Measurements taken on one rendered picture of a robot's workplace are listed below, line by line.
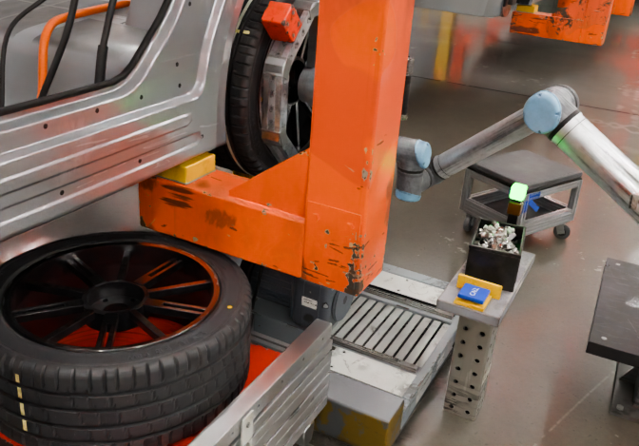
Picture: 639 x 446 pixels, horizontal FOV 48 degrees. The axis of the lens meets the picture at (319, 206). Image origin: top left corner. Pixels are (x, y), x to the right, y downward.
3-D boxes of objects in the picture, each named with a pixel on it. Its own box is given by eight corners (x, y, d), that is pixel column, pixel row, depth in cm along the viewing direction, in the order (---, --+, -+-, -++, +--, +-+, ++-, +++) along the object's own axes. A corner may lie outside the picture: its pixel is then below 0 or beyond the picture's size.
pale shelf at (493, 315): (480, 247, 225) (481, 239, 224) (533, 262, 218) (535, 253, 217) (435, 308, 190) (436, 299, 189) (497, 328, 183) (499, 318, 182)
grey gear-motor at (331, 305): (241, 311, 244) (243, 219, 230) (351, 351, 227) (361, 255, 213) (209, 337, 229) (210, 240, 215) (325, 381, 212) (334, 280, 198)
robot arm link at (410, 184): (428, 197, 253) (433, 164, 248) (411, 206, 244) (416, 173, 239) (406, 189, 258) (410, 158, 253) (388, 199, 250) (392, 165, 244)
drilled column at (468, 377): (452, 392, 225) (473, 276, 208) (483, 402, 221) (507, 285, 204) (442, 409, 217) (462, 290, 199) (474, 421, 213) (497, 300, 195)
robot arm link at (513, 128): (579, 71, 219) (420, 161, 265) (564, 78, 210) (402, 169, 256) (597, 105, 218) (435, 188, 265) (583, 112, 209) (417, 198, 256)
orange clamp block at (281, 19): (280, 20, 205) (269, -1, 198) (303, 24, 202) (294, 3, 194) (270, 40, 203) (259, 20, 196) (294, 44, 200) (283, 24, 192)
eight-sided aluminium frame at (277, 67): (338, 142, 261) (350, -11, 239) (354, 145, 258) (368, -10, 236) (258, 188, 216) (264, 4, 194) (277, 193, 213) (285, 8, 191)
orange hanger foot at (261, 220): (175, 206, 213) (174, 94, 199) (330, 254, 192) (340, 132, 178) (138, 226, 200) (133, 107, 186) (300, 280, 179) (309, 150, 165)
